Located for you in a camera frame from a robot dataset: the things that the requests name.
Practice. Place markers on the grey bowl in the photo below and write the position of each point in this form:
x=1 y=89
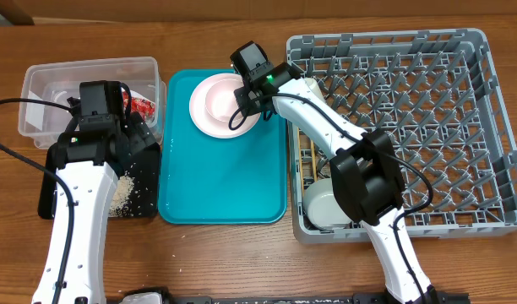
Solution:
x=321 y=208

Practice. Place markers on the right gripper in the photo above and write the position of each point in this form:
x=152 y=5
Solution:
x=246 y=99

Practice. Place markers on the red snack wrapper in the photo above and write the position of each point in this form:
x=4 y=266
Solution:
x=145 y=107

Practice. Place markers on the teal plastic tray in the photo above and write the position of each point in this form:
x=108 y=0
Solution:
x=206 y=180

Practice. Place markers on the pink bowl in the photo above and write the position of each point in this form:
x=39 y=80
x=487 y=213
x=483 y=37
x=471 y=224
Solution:
x=221 y=103

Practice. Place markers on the grey plastic dish rack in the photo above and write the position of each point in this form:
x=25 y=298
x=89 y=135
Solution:
x=437 y=96

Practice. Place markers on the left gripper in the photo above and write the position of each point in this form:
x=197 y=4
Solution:
x=140 y=134

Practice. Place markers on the clear plastic bin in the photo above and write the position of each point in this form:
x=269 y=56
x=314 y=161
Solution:
x=55 y=82

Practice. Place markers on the pink plate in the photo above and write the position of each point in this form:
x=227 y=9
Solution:
x=204 y=121

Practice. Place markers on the cream cup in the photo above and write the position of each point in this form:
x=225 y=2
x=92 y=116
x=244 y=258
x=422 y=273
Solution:
x=315 y=86

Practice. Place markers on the black plastic tray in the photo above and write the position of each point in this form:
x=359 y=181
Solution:
x=46 y=207

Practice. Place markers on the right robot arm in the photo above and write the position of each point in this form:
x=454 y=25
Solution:
x=364 y=170

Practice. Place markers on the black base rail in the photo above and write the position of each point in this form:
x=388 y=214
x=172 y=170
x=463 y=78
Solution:
x=162 y=295

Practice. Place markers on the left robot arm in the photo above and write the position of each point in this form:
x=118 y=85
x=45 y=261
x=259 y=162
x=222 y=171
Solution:
x=89 y=161

